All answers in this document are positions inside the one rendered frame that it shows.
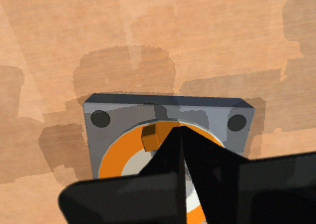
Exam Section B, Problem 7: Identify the orange round plate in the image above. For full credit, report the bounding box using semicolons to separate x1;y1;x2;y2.
98;118;225;224

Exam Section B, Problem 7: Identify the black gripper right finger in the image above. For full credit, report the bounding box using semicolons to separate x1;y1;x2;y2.
179;126;316;224

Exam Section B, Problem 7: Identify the grey square base plate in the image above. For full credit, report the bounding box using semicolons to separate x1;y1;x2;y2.
82;93;255;180

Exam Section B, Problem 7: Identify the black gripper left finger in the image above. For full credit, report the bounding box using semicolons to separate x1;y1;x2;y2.
57;127;188;224

